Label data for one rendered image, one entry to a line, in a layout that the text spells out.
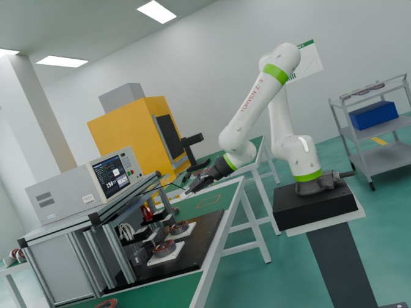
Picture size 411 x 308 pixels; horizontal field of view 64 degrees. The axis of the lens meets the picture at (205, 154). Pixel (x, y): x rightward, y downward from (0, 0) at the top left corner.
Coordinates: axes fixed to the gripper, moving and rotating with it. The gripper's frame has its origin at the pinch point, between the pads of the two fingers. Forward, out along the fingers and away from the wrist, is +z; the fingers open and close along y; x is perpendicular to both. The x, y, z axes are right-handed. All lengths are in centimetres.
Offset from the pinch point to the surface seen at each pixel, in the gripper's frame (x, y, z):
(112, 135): -255, -264, 169
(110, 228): 2.8, 28.0, 26.4
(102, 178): -22.7, 22.3, 24.2
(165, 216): -3.0, -17.2, 24.0
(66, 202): -22, 26, 45
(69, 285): 11, 23, 62
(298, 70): -239, -459, -141
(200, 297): 45, 29, 2
